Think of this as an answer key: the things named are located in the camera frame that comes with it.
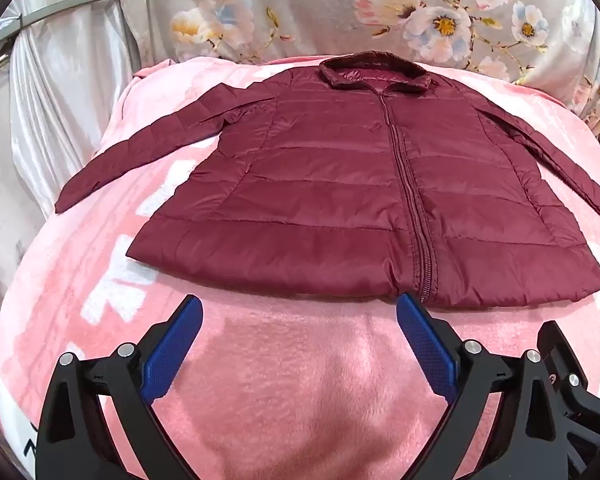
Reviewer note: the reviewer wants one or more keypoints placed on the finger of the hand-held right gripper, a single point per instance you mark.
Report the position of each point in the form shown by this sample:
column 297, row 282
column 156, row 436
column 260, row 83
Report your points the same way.
column 565, row 355

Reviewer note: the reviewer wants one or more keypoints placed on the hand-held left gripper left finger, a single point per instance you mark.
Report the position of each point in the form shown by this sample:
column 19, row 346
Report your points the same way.
column 177, row 340

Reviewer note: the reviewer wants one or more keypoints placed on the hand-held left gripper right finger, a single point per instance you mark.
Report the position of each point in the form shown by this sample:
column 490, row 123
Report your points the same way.
column 427, row 340

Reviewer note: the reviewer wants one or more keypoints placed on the maroon puffer jacket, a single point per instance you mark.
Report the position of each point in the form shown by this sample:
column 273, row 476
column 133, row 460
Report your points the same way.
column 330, row 185

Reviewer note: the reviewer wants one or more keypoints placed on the pink printed blanket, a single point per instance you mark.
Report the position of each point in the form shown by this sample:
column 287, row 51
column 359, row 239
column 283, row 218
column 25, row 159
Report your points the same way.
column 280, row 385

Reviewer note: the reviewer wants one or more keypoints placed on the white satin sheet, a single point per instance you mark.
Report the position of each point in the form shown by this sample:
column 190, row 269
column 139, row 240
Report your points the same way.
column 60, row 110

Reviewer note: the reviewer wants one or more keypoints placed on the grey floral quilt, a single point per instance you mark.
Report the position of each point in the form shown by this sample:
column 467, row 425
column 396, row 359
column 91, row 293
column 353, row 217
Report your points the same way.
column 330, row 5

